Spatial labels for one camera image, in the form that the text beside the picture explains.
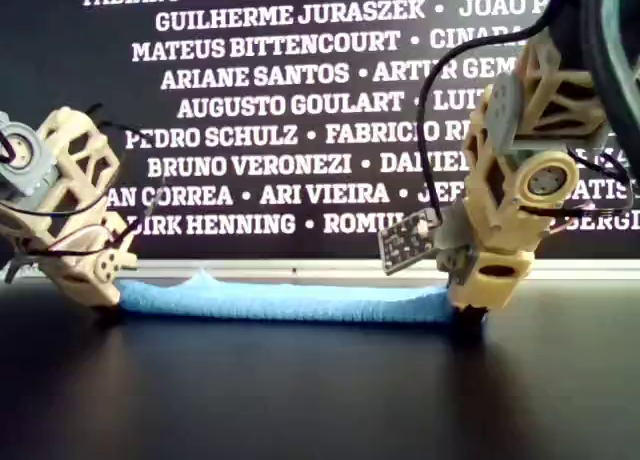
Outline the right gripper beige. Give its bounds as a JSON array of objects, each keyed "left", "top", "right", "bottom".
[{"left": 446, "top": 246, "right": 537, "bottom": 327}]

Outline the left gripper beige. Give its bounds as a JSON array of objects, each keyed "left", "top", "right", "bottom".
[{"left": 37, "top": 243, "right": 140, "bottom": 319}]

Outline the light blue microfibre cloth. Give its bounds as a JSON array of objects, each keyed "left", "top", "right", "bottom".
[{"left": 117, "top": 267, "right": 454, "bottom": 326}]

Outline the black banner with white names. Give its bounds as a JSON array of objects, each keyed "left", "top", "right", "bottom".
[{"left": 0, "top": 0, "right": 640, "bottom": 261}]

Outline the right gripper grey camera bracket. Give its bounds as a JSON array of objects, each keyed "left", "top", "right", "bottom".
[{"left": 431, "top": 218, "right": 480, "bottom": 287}]

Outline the left arm servo wire bundle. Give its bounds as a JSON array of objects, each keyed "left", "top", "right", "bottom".
[{"left": 0, "top": 103, "right": 169, "bottom": 257}]

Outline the arm servo wire bundle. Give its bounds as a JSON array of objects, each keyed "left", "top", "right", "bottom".
[
  {"left": 0, "top": 103, "right": 169, "bottom": 257},
  {"left": 516, "top": 148, "right": 640, "bottom": 232}
]

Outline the bare circuit board camera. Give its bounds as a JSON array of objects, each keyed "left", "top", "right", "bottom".
[{"left": 377, "top": 206, "right": 435, "bottom": 277}]

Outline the aluminium table frame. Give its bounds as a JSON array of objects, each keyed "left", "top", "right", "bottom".
[{"left": 0, "top": 256, "right": 640, "bottom": 282}]

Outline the right arm servo wire bundle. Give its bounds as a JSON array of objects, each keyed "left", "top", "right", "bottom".
[{"left": 516, "top": 148, "right": 640, "bottom": 232}]

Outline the black camera cable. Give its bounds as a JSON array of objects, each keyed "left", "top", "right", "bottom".
[{"left": 416, "top": 0, "right": 640, "bottom": 219}]

